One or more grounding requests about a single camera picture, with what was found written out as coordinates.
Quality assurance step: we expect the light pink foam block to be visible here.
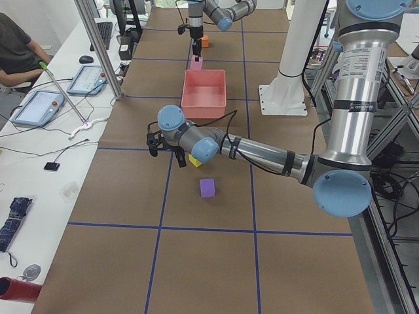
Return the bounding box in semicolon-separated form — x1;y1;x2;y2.
190;56;204;70

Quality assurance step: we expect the black keyboard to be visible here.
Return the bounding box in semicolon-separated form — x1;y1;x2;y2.
96;22;113;50

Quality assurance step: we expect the black computer mouse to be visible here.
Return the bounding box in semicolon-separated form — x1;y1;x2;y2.
79;55;94;64

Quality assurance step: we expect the blue teach pendant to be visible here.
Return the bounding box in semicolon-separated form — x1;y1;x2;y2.
67;65;107;96
11;90;65;126

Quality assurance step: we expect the purple foam block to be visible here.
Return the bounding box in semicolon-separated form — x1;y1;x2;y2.
200;178;215;198

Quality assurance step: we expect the pink plastic bin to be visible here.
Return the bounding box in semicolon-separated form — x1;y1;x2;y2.
181;69;227;119

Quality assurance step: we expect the far blue teach pendant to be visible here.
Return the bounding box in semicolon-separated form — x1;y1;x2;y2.
67;65;107;96

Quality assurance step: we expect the aluminium frame post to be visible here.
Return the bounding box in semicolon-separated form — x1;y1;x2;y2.
74;0;123;100

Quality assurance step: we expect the near blue teach pendant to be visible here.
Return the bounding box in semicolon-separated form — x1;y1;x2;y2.
11;90;65;126

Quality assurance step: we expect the yellow foam block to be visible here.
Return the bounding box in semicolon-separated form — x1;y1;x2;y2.
188;154;203;167

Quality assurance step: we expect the metal rod green tip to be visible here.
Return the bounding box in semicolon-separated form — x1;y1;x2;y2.
39;61;88;126

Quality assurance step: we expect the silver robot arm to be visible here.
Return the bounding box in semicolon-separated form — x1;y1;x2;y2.
147;1;414;217
185;0;257;61

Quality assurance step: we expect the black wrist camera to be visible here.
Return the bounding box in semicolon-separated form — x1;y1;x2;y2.
146;130;164;157
177;24;190;35

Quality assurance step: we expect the folded dark blue umbrella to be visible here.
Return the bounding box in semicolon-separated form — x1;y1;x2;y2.
1;197;33;268

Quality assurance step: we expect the small black device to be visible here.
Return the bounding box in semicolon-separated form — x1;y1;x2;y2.
43;162;60;171

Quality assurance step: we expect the white camera stand base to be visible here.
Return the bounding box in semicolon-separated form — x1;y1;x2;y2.
259;0;328;116

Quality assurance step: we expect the red cylinder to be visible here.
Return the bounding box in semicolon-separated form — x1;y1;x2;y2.
1;277;43;304

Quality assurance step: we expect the orange foam block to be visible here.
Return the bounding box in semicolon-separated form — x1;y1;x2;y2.
201;35;210;48

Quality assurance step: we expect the seated person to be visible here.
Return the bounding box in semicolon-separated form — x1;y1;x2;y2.
1;13;52;88

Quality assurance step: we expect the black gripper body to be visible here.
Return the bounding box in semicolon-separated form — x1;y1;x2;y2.
166;143;185;156
190;26;204;41

